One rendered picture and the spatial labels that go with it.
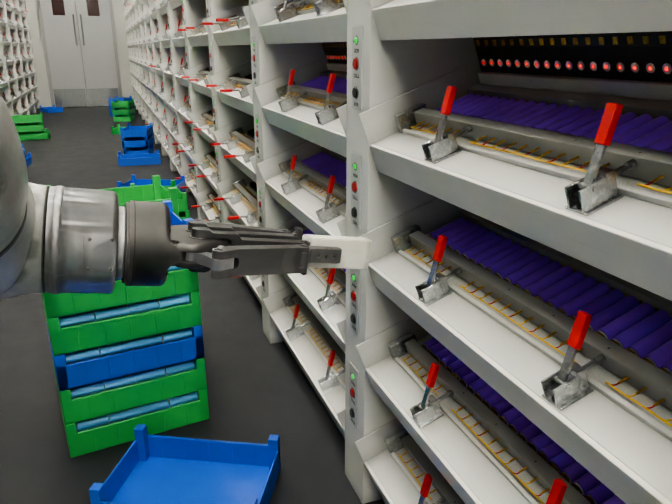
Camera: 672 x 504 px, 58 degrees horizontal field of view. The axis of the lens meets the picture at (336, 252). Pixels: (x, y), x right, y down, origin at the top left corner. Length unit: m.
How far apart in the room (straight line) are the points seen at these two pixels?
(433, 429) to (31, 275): 0.60
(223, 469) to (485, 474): 0.64
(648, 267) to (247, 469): 0.97
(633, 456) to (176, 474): 0.95
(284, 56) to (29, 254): 1.19
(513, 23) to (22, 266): 0.49
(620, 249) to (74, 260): 0.43
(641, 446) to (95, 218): 0.49
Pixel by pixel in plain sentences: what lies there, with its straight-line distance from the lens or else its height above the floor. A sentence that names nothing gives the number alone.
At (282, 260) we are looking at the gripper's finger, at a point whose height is 0.64.
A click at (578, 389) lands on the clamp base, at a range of 0.64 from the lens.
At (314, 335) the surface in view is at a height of 0.12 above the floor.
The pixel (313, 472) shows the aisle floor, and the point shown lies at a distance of 1.31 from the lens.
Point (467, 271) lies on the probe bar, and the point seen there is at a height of 0.53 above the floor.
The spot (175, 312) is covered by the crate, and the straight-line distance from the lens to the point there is 1.34.
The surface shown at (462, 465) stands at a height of 0.30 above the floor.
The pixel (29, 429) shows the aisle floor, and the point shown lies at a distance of 1.58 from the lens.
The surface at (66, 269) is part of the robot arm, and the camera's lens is 0.52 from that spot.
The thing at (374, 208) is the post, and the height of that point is 0.57.
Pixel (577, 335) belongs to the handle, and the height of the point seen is 0.56.
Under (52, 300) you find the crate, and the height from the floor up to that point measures 0.36.
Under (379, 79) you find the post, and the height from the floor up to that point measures 0.77.
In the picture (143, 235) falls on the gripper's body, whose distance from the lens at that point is 0.52.
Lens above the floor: 0.81
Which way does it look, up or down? 19 degrees down
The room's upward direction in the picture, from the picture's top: straight up
